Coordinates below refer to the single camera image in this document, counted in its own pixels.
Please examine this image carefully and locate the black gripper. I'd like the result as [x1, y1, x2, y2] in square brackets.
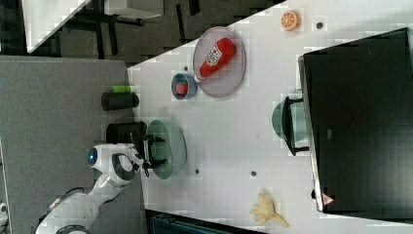
[131, 130, 169, 171]

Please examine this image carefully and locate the green oval strainer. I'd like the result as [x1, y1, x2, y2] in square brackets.
[147, 120, 187, 179]

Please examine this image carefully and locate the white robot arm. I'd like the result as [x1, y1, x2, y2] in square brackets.
[33, 135, 166, 234]

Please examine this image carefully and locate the black utensil cup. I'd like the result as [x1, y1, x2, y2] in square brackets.
[106, 122, 147, 144]

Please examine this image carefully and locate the black cylinder cup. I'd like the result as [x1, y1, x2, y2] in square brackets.
[101, 93, 139, 111]

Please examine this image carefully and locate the red toy strawberry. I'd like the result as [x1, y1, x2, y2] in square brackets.
[175, 82, 188, 97]

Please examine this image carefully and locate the green marker pen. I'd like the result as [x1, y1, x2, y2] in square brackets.
[112, 86, 132, 94]

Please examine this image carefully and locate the blue small bowl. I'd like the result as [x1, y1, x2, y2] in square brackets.
[171, 73, 198, 99]

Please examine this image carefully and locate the grey round plate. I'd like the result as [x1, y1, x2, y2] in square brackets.
[193, 26, 246, 98]

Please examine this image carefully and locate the red ketchup bottle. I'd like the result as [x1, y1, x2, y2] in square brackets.
[195, 38, 237, 83]

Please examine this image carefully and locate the peeled toy banana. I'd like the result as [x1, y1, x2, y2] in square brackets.
[249, 193, 289, 227]

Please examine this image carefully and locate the green bowl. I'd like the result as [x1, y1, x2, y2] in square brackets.
[272, 89, 307, 142]

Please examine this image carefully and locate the white background table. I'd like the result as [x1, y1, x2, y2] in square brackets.
[21, 0, 92, 53]

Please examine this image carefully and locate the orange slice toy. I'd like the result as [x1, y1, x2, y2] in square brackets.
[281, 11, 301, 31]

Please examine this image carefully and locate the black oven door handle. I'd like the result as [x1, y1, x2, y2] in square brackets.
[282, 97, 310, 156]

